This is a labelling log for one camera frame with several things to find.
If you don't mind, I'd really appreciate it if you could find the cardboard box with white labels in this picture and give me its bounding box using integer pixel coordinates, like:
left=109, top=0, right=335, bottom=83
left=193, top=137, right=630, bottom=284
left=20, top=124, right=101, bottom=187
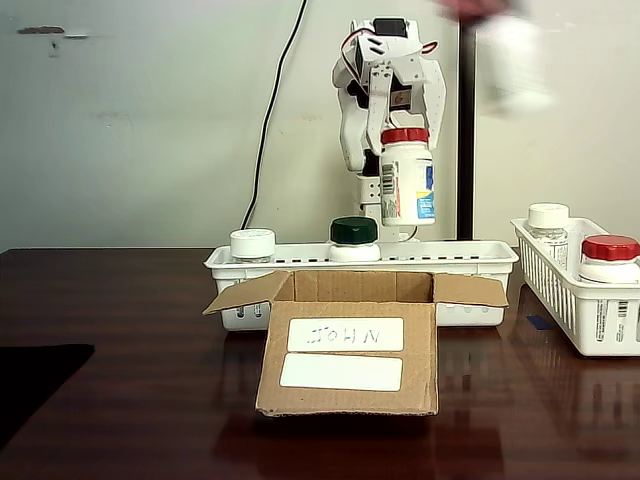
left=202, top=268, right=510, bottom=419

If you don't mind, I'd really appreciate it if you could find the white plastic basket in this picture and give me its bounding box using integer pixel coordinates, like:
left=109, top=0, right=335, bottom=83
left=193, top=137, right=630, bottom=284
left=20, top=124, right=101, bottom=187
left=509, top=216, right=640, bottom=357
left=203, top=239, right=520, bottom=332

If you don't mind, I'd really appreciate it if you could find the person's hand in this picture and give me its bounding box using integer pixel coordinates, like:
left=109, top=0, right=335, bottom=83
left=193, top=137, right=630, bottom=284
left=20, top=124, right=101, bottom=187
left=434, top=0, right=529, bottom=25

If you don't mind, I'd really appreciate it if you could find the black vertical pole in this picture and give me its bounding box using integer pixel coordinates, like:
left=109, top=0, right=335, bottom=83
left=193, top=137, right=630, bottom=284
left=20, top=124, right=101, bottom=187
left=458, top=19, right=477, bottom=241

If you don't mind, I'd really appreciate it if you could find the black power cable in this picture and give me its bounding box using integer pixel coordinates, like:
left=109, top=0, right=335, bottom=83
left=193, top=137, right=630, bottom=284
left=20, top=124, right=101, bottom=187
left=240, top=0, right=309, bottom=230

